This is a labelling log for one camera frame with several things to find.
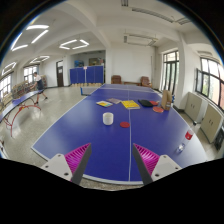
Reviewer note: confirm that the person in dark shorts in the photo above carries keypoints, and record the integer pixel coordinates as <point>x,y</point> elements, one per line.
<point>39,84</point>

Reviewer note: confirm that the yellow book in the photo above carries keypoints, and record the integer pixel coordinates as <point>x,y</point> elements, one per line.
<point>130,104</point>

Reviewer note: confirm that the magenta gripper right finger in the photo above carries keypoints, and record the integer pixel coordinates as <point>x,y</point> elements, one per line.
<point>146,161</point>

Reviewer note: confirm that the blue partition screen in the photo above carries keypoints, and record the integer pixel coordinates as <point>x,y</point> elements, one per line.
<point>89,74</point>

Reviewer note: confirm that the white plastic cup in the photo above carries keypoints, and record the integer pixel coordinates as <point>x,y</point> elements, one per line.
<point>108,118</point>

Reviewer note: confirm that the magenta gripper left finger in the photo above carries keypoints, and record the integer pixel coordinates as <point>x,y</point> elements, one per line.
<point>77,161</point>

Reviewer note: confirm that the brown wooden door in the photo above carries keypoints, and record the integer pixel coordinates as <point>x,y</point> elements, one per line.
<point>59,72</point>

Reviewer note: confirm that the brown armchair left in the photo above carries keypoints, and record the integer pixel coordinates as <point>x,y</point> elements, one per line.
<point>116,79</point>

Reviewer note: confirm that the clear water bottle red label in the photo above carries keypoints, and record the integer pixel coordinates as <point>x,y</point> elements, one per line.
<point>187,137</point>

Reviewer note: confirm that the colourful picture book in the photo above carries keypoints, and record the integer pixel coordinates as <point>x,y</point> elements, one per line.
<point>104,103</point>

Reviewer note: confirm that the beige radiator cabinet far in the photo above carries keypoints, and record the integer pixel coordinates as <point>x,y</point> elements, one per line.
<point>193,107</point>

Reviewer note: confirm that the red table tennis paddle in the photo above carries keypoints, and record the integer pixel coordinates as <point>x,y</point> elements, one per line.
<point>158,109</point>

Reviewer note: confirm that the black table tennis paddle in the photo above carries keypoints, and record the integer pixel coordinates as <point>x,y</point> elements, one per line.
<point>145,103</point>

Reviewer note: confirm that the brown cardboard box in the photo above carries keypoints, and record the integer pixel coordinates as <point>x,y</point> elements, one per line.
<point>166,100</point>

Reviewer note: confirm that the beige radiator cabinet near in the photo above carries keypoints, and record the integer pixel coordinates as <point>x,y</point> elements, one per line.
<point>211,123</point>

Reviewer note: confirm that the brown armchair right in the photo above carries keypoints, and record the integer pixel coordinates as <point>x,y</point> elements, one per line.
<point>145,82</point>

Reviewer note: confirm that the beige radiator cabinet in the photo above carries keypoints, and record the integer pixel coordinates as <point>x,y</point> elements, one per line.
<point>211,123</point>
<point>193,107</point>

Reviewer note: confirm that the red paddle behind black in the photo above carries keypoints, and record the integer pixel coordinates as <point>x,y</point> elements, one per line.
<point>155,103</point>

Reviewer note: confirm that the grey booklet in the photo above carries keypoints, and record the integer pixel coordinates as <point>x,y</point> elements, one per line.
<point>114,100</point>

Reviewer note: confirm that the brown armchair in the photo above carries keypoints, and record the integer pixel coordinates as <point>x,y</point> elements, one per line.
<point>145,82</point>
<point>116,79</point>

